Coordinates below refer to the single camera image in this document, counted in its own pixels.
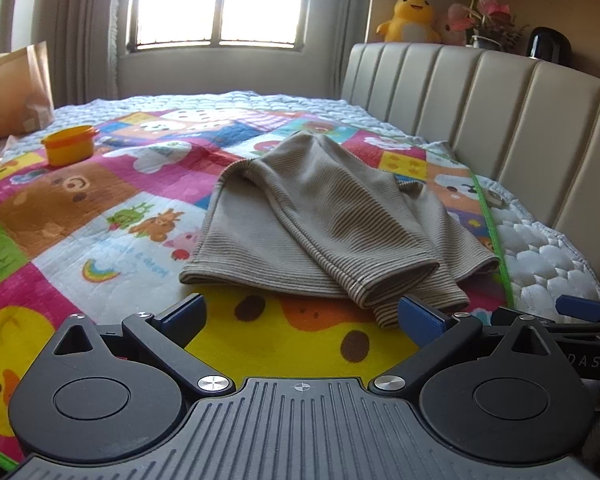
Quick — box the beige striped knit garment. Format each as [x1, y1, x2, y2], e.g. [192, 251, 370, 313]
[179, 131, 501, 330]

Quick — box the beige padded headboard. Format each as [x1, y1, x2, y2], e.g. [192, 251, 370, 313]
[341, 42, 600, 306]

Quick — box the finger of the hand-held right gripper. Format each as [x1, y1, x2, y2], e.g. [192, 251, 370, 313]
[492, 306, 600, 335]
[555, 294, 600, 326]

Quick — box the barred window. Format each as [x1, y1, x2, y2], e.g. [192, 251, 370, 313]
[125, 0, 331, 54]

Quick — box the beige curtain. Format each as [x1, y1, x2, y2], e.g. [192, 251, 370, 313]
[10, 0, 131, 107]

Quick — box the black rounded appliance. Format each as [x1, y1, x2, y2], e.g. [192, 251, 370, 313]
[525, 26, 574, 66]

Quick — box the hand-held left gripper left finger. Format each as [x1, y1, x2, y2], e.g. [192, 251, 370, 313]
[48, 294, 236, 396]

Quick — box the yellow duck plush toy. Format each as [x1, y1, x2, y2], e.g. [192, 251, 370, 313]
[376, 0, 443, 44]

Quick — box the orange lidded container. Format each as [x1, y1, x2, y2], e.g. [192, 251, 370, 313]
[41, 125, 101, 167]

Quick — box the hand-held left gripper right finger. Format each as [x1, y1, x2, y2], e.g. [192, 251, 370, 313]
[369, 296, 561, 396]

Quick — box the colourful cartoon printed blanket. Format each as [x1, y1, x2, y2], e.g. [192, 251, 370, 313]
[0, 105, 511, 472]

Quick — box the brown paper bag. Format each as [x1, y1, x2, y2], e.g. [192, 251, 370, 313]
[0, 41, 56, 142]

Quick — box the pink flower bouquet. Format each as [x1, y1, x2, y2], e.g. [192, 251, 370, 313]
[447, 0, 531, 54]

